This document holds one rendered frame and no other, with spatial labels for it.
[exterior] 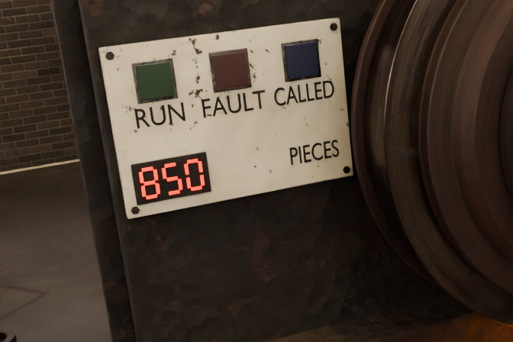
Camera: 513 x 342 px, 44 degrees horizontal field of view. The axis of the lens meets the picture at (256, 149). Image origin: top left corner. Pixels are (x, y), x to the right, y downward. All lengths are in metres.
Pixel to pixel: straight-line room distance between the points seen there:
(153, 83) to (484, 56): 0.32
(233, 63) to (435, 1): 0.21
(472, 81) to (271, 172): 0.24
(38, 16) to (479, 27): 6.15
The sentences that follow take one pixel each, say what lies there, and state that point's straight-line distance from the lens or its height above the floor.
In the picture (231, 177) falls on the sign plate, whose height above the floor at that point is 1.08.
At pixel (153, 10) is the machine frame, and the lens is 0.68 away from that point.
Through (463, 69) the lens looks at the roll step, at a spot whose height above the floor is 1.18.
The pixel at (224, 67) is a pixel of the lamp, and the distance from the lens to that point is 0.67.
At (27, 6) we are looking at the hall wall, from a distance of 6.64.
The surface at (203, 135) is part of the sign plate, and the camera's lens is 0.68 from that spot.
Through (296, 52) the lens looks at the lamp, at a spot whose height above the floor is 1.21.
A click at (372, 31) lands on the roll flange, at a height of 1.22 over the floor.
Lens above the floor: 1.26
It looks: 12 degrees down
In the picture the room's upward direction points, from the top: 7 degrees counter-clockwise
